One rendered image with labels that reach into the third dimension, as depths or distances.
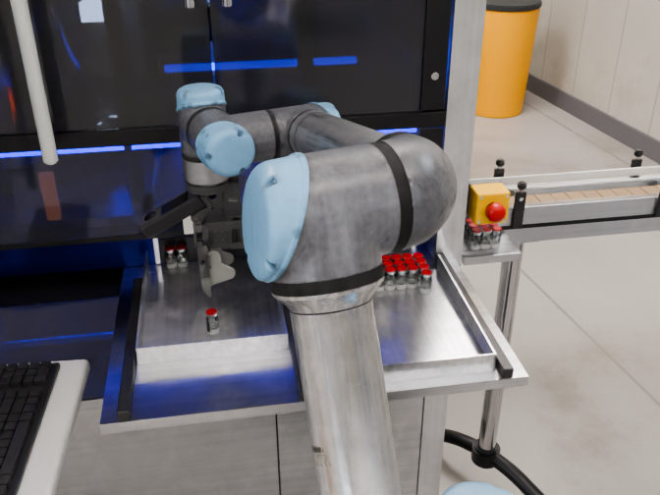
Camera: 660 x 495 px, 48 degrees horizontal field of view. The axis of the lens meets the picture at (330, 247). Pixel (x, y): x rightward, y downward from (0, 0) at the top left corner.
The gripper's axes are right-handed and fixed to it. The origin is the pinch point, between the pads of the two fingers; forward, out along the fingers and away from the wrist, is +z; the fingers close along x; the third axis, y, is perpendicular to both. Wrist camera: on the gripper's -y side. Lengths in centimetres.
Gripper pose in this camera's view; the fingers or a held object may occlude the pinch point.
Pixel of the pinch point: (204, 285)
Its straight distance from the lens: 131.7
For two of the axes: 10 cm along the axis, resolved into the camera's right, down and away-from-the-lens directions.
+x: -1.6, -4.6, 8.7
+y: 9.9, -0.8, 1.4
